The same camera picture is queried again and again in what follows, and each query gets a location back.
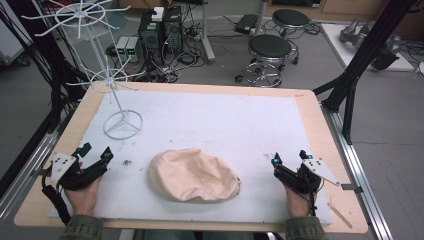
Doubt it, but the person's right hand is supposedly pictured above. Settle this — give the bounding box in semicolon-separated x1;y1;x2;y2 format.
283;181;324;219

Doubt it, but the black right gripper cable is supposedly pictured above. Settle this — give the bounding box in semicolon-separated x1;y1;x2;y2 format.
308;181;318;218

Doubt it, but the small metal bracket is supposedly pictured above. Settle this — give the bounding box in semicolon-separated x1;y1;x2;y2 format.
340;183;364;195

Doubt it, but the tangle of floor cables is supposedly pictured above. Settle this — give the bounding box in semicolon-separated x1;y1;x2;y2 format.
131;39;209;84

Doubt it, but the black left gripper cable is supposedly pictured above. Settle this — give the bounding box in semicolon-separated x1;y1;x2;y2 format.
40;166;73;227

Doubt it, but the thin wooden stick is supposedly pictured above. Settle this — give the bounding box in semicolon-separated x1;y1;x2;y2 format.
326;200;354;230

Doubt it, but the large black round stool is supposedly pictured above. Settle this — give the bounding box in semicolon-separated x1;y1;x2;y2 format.
234;33;300;89

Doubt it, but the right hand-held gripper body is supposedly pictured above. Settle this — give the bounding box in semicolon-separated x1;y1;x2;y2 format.
273;157;341;195

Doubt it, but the black metal frame post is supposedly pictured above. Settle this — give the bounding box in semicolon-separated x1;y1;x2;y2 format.
0;0;88;133
312;0;419;146

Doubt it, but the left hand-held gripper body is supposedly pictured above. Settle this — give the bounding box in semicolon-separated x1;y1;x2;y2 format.
49;148;109;192

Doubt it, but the beige cloth hat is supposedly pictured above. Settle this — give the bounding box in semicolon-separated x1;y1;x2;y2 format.
146;147;242;205

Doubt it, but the small white power box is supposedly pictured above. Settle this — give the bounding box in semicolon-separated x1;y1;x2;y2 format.
125;35;143;64
114;35;130;62

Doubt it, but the white wire hat rack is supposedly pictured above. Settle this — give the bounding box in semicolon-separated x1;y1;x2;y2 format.
20;0;147;141

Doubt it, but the grey metal table leg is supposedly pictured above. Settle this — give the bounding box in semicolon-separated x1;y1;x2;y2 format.
199;0;217;65

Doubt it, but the person's left hand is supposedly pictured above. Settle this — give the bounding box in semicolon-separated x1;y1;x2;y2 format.
64;162;105;217

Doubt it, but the black computer tower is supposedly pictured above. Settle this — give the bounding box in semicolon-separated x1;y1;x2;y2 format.
162;5;185;56
137;9;165;66

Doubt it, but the small black round stool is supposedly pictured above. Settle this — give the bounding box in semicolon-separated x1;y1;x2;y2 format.
271;8;311;39

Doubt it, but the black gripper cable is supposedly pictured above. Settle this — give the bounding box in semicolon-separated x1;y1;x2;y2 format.
40;166;73;227
308;181;318;218

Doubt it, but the white foam mat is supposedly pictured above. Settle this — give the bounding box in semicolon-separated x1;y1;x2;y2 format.
48;89;335;226

